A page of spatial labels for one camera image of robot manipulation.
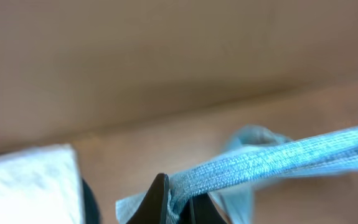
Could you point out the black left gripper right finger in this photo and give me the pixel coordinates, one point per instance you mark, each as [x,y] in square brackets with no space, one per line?
[200,210]

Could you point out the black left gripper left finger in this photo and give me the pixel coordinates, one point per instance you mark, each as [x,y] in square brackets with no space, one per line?
[153,208]

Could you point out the light blue denim shorts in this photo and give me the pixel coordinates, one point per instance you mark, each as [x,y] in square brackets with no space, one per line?
[255,158]

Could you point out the beige shorts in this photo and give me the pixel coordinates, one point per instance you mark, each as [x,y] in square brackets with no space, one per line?
[41,185]

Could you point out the brown cardboard backboard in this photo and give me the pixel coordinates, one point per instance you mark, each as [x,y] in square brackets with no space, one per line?
[71,66]

